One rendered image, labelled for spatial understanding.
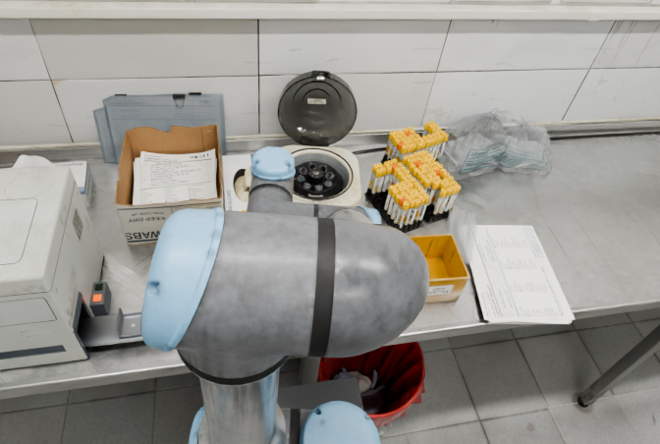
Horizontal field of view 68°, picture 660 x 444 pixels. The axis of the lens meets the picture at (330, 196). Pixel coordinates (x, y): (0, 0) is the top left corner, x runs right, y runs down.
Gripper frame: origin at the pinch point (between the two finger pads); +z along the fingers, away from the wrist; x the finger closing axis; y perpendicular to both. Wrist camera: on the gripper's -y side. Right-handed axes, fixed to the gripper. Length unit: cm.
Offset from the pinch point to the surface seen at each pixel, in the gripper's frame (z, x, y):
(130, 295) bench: 9.6, 31.2, 9.1
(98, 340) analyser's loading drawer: 5.6, 36.0, -3.6
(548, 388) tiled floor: 97, -114, -4
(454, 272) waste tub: 5.1, -45.1, -0.4
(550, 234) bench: 9, -81, 10
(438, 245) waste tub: 3.2, -43.4, 7.1
